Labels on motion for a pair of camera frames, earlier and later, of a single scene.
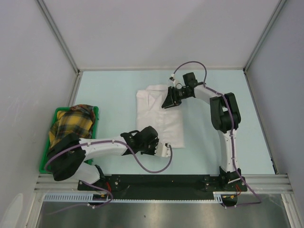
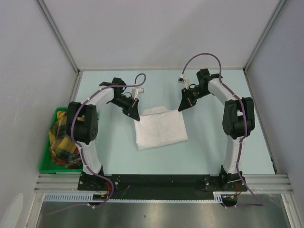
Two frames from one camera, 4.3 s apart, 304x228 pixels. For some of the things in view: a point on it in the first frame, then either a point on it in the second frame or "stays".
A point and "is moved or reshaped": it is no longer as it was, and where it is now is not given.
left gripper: (153, 152) to (133, 113)
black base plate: (163, 186) stays
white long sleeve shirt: (168, 122) is moved or reshaped
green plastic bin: (43, 168) stays
